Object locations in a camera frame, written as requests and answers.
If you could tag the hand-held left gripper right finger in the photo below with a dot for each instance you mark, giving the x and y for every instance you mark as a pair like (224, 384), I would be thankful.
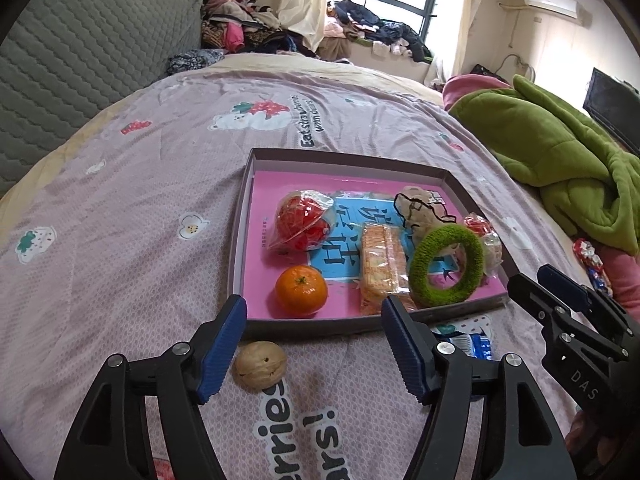
(405, 350)

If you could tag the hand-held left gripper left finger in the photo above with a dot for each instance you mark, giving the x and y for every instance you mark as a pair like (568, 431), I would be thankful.
(225, 345)

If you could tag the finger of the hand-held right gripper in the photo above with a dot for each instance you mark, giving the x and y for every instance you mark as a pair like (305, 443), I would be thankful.
(535, 300)
(562, 287)

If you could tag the walnut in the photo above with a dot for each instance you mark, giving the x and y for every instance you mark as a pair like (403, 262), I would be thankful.
(261, 365)

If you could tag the small red snack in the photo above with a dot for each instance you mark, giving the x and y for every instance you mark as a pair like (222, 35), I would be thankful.
(491, 250)

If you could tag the blue snack packet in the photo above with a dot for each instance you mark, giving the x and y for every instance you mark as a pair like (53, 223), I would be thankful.
(472, 345)

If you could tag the pink shallow cardboard tray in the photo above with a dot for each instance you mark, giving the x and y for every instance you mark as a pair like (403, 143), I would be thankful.
(300, 327)

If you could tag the clear cracker packet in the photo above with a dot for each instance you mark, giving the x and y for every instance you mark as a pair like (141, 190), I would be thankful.
(382, 260)

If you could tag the mandarin orange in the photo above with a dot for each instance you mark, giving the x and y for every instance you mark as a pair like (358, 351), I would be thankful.
(301, 291)

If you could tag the person's right hand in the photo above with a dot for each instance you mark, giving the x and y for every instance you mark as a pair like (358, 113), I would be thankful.
(585, 435)

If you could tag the blue candy packet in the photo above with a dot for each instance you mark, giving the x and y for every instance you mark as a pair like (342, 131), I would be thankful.
(600, 282)

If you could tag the red and silver candy packet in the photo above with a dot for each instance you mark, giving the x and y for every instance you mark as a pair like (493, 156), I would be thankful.
(587, 255)

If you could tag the beige plush in plastic bag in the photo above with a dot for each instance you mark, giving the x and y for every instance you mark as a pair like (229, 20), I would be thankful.
(417, 210)

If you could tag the green quilted blanket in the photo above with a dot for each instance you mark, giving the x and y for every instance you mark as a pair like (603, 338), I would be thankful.
(550, 145)

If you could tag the red ball in plastic wrap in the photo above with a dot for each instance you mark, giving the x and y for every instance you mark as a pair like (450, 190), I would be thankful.
(300, 222)

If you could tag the pink printed bedsheet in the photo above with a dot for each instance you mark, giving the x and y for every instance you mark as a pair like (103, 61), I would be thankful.
(125, 240)

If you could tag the pink and blue book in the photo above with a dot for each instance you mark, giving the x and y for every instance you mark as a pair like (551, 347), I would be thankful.
(265, 195)

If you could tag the black television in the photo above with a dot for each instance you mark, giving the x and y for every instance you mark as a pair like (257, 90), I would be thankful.
(610, 105)

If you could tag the pink pillow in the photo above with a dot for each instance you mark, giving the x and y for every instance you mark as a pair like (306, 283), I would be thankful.
(465, 87)

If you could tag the white air conditioner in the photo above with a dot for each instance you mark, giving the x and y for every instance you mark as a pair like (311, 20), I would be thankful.
(552, 5)

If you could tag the dark floral cloth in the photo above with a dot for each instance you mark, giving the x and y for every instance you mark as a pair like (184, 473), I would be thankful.
(195, 61)

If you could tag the pile of dark clothes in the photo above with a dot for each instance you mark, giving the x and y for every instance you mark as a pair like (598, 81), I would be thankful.
(380, 25)

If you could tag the grey quilted headboard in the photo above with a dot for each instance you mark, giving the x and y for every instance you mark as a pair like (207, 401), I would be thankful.
(75, 60)

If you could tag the pile of colourful clothes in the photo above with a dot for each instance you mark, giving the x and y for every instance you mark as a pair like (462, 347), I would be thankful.
(245, 20)

